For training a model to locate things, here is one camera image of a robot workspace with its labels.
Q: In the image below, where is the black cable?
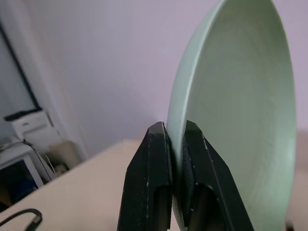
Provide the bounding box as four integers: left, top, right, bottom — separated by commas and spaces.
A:
0, 208, 43, 231

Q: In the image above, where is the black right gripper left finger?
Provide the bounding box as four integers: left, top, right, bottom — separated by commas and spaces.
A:
117, 121, 174, 231

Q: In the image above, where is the beige bin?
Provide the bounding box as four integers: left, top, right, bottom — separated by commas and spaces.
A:
47, 141, 81, 178

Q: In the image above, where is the black framed whiteboard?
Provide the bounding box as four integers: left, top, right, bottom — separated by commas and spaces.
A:
0, 23, 44, 121

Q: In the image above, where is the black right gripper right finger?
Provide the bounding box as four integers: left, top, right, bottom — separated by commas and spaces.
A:
182, 119, 255, 231

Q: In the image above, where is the green plate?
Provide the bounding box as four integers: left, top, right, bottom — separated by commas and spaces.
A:
167, 0, 297, 231

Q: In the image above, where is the white cabinet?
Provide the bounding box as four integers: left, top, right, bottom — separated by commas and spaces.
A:
0, 137, 52, 208

